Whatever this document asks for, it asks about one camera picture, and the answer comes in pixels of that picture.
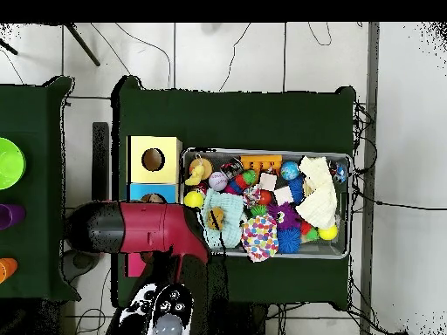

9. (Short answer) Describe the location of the wooden three-hole box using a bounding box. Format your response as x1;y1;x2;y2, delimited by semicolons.
125;134;183;278

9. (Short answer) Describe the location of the silver mesh bin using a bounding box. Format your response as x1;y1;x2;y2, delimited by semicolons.
178;147;351;260

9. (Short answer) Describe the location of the white toy baseball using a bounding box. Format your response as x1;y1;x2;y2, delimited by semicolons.
208;171;229;192

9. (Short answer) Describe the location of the mint green cloth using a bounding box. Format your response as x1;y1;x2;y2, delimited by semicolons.
200;188;245;250

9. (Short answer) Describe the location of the yellow plush duck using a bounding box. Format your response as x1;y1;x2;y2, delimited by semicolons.
184;164;207;187

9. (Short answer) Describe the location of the brown plush toy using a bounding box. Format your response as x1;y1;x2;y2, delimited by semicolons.
207;206;225;230

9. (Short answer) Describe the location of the yellow tennis ball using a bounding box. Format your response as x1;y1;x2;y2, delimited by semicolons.
183;190;204;209

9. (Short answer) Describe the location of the orange building brick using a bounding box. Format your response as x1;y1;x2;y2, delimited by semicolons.
239;154;283;173

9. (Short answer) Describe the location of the polka dot cloth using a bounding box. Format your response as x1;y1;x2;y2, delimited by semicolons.
240;213;279;263

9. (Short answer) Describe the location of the dark green tablecloth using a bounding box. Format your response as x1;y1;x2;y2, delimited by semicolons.
110;74;357;309
0;75;82;302

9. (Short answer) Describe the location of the purple spiky monster toy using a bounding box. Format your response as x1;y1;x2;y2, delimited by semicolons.
266;202;303;231

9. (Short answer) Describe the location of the blue spiky ball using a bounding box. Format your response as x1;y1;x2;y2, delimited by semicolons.
277;226;302;255

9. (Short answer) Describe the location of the cream knitted cloth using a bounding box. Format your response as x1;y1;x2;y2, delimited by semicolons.
295;155;339;229

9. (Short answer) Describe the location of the black panel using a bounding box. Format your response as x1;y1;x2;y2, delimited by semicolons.
91;120;110;203

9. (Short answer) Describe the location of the black tripod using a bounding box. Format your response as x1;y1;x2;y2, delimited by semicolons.
0;22;101;67

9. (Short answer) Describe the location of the purple cup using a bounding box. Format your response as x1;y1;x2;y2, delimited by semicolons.
0;202;27;230

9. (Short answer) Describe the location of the lime green bowl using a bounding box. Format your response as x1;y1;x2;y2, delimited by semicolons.
0;136;27;191

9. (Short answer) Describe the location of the orange cup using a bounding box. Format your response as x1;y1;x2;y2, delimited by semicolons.
0;256;19;284

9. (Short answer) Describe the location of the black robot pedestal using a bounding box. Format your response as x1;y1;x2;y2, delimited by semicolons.
226;301;270;335

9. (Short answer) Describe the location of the thin black floor cable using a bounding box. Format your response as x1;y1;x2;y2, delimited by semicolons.
352;189;447;211

